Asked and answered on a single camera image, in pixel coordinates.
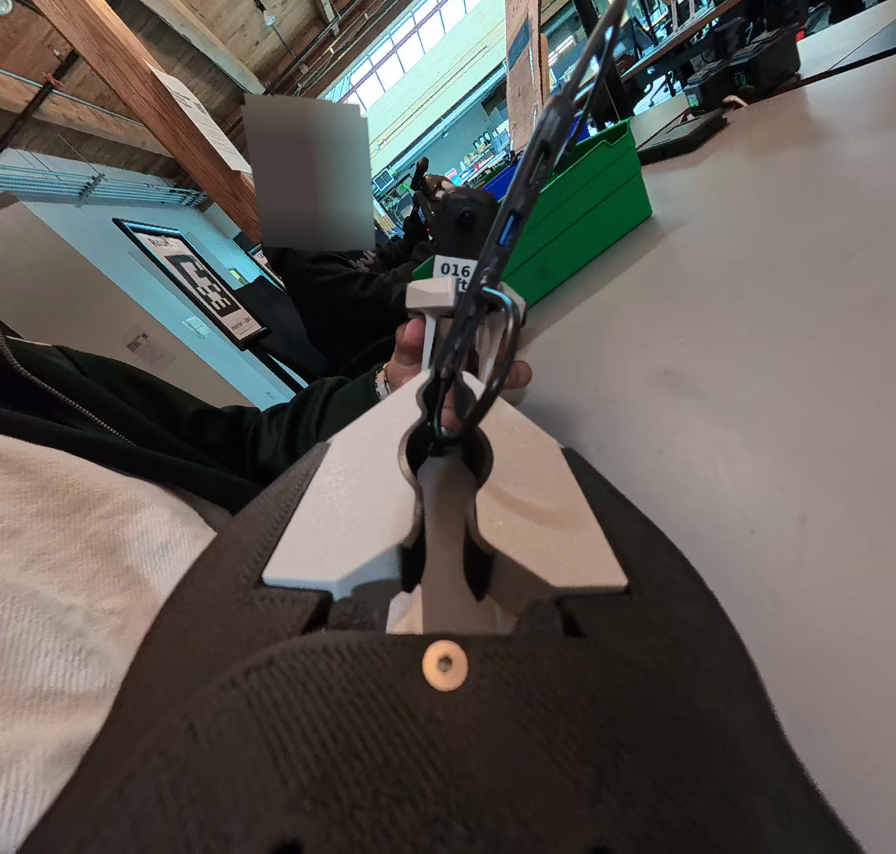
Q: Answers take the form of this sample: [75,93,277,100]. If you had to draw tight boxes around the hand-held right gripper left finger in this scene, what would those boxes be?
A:
[262,371,438,617]

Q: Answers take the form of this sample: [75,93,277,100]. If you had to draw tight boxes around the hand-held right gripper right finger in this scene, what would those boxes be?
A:
[458,371,630,600]

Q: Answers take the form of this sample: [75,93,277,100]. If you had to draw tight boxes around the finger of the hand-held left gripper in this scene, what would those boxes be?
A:
[406,277,459,374]
[482,288,527,352]

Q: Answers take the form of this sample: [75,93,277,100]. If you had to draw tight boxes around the black usb hub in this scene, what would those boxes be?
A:
[435,0,630,393]

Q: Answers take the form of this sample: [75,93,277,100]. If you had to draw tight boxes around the green plastic bin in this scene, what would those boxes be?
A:
[413,117,653,309]

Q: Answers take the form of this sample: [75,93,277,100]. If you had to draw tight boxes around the person's left forearm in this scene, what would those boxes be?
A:
[259,374,382,477]

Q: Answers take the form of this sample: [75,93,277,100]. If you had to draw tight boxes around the grey desk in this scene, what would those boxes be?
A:
[500,0,896,854]

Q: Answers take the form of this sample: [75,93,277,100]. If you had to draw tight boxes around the black desk mat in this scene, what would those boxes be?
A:
[798,24,896,81]

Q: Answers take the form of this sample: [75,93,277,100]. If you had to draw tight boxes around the person's left hand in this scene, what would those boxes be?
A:
[378,320,534,431]

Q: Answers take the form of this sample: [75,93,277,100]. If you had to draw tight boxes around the blue plastic bin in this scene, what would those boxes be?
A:
[482,115,596,204]

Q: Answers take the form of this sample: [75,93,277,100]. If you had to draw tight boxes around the framed marker poster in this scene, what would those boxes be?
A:
[112,218,309,389]

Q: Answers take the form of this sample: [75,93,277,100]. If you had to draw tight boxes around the black flat box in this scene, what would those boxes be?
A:
[636,108,727,166]

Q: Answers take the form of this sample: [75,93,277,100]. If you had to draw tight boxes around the person's dark green jacket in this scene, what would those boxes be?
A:
[0,322,337,512]

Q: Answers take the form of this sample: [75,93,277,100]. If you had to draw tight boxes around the person's cream sweater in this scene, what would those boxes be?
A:
[0,434,218,854]

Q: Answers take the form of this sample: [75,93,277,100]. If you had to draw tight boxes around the white paper sign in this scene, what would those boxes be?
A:
[150,70,253,176]

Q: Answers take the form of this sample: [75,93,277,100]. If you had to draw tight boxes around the black battery charger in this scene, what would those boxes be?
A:
[728,28,802,95]
[682,63,736,109]

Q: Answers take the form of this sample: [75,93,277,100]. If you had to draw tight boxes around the wooden workbench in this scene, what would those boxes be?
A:
[616,0,896,99]

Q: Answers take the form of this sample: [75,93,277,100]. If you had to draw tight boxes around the wooden beam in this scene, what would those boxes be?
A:
[0,0,260,239]

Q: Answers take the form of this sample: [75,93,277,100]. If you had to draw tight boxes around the grey wall conduits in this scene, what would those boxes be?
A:
[0,168,207,209]

